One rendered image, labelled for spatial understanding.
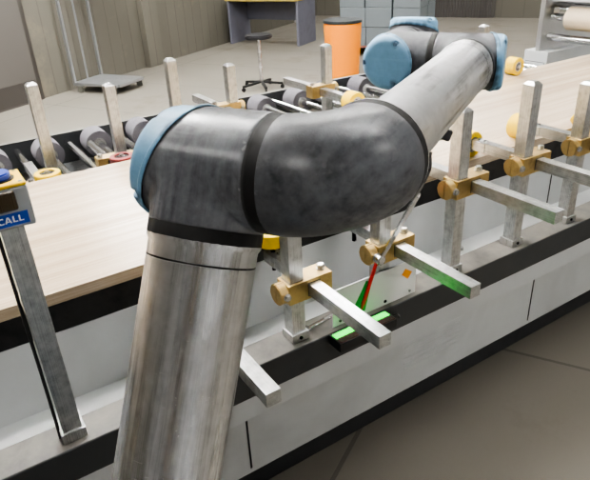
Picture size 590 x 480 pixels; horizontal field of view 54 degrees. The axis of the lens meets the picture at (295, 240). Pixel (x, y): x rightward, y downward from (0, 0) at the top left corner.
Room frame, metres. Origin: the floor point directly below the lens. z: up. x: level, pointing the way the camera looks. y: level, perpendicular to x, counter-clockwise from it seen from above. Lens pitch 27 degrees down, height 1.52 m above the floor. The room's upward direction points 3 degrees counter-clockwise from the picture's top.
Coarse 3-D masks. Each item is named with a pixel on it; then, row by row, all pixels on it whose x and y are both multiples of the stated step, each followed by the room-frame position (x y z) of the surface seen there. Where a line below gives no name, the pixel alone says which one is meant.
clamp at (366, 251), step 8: (392, 232) 1.27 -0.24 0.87; (408, 232) 1.27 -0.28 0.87; (368, 240) 1.24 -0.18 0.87; (400, 240) 1.23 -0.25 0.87; (408, 240) 1.25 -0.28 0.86; (360, 248) 1.22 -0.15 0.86; (368, 248) 1.20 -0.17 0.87; (376, 248) 1.20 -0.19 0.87; (392, 248) 1.22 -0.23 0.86; (360, 256) 1.22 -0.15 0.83; (368, 256) 1.20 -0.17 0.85; (392, 256) 1.22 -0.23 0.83; (368, 264) 1.20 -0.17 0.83
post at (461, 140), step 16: (464, 112) 1.34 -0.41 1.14; (464, 128) 1.34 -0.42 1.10; (464, 144) 1.35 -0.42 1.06; (464, 160) 1.35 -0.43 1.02; (448, 176) 1.36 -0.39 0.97; (464, 176) 1.35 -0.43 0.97; (448, 208) 1.36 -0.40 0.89; (448, 224) 1.35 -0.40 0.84; (448, 240) 1.35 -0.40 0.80; (448, 256) 1.35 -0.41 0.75
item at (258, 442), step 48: (432, 192) 1.60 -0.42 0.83; (528, 192) 1.84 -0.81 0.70; (336, 240) 1.41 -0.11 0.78; (432, 240) 1.60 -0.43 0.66; (336, 288) 1.41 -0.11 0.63; (528, 288) 1.89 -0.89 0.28; (576, 288) 2.06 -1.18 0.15; (0, 336) 0.97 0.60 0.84; (96, 336) 1.06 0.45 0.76; (432, 336) 1.62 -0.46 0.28; (480, 336) 1.76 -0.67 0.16; (0, 384) 0.96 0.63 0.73; (96, 384) 1.05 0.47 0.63; (336, 384) 1.41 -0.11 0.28; (384, 384) 1.51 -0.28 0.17; (432, 384) 1.67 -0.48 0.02; (240, 432) 1.23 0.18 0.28; (288, 432) 1.31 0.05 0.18; (336, 432) 1.44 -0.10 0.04
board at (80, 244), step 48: (480, 96) 2.40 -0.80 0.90; (576, 96) 2.32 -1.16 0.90; (48, 192) 1.58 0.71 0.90; (96, 192) 1.56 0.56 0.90; (48, 240) 1.27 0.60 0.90; (96, 240) 1.25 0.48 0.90; (144, 240) 1.24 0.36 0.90; (0, 288) 1.05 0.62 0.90; (48, 288) 1.04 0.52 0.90; (96, 288) 1.07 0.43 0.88
